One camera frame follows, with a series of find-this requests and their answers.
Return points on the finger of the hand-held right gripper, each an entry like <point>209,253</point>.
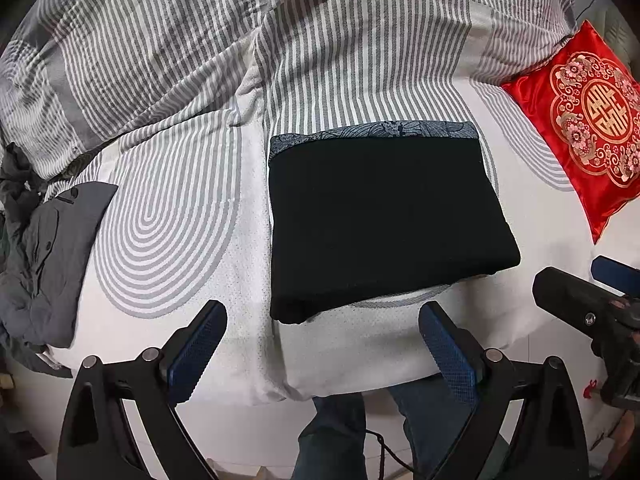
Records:
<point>565,295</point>
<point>617,272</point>

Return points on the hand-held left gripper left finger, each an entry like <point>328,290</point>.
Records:
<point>200,345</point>

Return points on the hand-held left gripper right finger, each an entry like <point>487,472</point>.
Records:
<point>445,350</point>

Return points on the black pants with patterned lining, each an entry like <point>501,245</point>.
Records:
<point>380,220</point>

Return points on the person's right hand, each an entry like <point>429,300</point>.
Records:
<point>620,445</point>

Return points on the person's right leg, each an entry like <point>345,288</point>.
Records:
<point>425,420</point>

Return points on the person's leg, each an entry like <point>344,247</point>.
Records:
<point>330,440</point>
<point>425,420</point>

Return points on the white grey patterned bed sheet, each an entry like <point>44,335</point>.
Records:
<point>165,220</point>

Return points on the person's left leg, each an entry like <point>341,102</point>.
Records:
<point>330,440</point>

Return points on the red embroidered cushion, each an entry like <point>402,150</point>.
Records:
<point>550,110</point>

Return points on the grey jacket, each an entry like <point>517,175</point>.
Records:
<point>45,260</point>

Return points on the dark grey garment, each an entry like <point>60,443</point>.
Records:
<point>17,180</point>

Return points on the pale quilted cloth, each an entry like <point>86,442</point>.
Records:
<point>607,20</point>

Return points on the grey white striped duvet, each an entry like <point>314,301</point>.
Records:
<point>150,60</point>

